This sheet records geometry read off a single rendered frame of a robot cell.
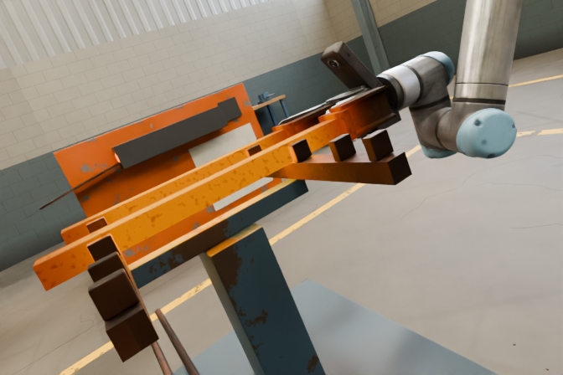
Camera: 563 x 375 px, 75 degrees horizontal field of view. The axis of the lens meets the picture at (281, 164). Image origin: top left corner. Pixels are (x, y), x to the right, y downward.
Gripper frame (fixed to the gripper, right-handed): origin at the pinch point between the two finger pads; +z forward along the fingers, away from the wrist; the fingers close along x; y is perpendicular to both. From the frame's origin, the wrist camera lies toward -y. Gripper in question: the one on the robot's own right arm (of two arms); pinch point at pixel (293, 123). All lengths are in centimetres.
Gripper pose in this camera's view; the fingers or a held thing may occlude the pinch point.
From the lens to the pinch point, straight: 56.6
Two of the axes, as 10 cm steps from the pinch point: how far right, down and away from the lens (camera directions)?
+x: -4.8, 0.1, 8.8
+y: 3.6, 9.1, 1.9
